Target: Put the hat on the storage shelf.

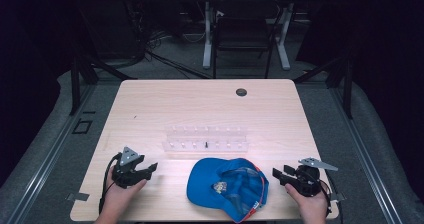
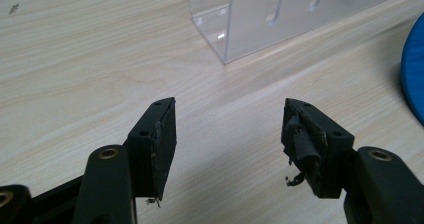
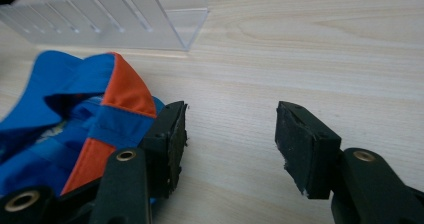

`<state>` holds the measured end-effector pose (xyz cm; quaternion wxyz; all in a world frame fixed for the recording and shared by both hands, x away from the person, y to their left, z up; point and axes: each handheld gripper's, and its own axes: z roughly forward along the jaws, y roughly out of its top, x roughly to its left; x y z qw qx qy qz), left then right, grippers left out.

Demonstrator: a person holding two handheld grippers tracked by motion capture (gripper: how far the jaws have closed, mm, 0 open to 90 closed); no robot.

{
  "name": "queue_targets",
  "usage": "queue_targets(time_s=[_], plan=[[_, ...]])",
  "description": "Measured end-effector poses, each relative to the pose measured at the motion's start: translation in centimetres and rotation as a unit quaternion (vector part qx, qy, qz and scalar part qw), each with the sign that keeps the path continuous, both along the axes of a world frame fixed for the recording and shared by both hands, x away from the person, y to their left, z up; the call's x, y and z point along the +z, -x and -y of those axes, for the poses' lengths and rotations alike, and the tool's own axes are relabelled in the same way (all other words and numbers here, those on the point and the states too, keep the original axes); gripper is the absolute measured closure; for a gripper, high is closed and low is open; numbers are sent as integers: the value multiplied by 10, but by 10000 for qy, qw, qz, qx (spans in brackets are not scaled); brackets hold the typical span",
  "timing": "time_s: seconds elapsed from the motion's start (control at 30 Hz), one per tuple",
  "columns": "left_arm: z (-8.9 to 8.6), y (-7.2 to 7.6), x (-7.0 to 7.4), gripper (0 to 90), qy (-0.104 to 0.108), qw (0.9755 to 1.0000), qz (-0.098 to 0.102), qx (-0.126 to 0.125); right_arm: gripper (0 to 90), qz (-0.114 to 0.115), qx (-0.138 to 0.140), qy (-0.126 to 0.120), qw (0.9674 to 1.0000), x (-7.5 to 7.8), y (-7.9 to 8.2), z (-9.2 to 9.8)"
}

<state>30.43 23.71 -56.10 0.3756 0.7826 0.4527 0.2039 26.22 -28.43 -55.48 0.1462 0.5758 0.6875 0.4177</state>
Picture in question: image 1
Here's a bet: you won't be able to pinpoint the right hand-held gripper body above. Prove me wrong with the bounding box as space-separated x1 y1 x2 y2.
289 156 339 198

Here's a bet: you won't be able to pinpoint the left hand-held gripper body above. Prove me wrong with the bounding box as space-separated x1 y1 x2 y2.
111 146 148 189

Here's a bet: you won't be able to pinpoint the person's right hand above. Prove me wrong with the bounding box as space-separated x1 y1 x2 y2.
284 182 330 218

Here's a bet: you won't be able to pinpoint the person's left hand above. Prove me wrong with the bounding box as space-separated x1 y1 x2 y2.
99 169 148 219

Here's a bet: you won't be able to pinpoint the grey tape strip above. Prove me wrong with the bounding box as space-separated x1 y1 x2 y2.
65 191 91 203
330 191 348 204

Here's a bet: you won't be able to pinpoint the blue baseball cap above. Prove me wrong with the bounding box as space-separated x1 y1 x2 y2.
186 157 270 224

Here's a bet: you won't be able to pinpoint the clear acrylic peg rack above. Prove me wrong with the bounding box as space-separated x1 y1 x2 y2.
161 125 250 153

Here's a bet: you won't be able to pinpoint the black tape floor square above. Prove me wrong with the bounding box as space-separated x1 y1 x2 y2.
71 118 93 135

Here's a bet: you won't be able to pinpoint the black chair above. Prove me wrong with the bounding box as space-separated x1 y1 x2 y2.
211 0 280 80

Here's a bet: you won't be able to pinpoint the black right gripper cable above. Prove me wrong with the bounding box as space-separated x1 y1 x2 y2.
319 170 335 217

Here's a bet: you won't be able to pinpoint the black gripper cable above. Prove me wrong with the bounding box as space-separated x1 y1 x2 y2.
98 152 123 216
319 170 335 217

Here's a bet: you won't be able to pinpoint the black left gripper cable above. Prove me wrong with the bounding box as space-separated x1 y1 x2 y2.
98 152 123 216

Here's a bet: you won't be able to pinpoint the black metal frame stand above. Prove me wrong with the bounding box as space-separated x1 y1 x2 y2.
68 15 138 116
293 52 354 120

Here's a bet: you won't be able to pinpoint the black floor cables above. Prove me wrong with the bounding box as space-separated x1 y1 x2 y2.
124 3 211 80

